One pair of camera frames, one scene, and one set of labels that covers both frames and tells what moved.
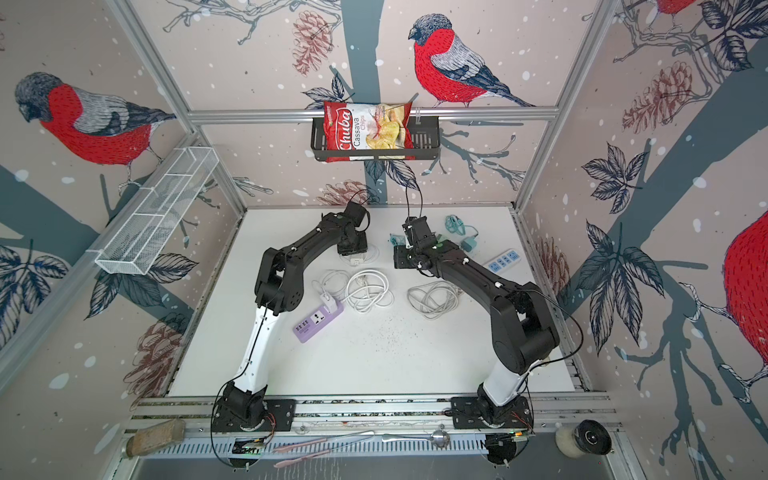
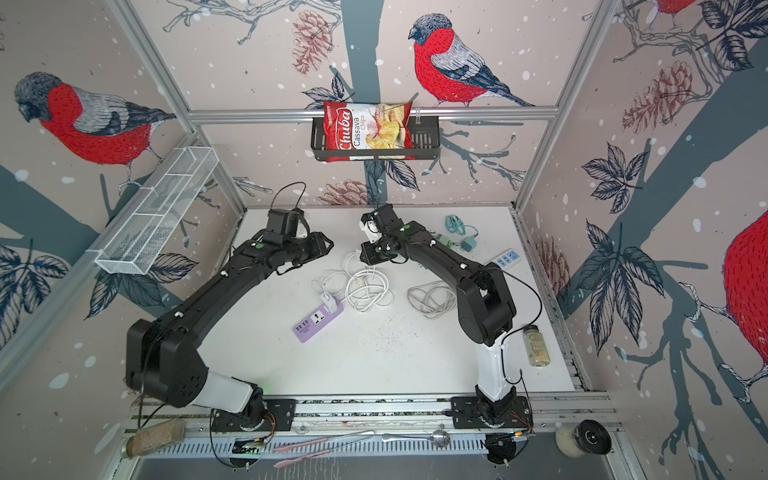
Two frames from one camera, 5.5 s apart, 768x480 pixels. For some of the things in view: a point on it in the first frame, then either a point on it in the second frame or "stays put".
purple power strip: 303,328 stays put
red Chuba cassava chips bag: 356,131 stays put
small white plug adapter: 329,301 stays put
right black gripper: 399,262 → 367,259
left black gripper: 363,247 → 319,245
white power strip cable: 367,289 stays put
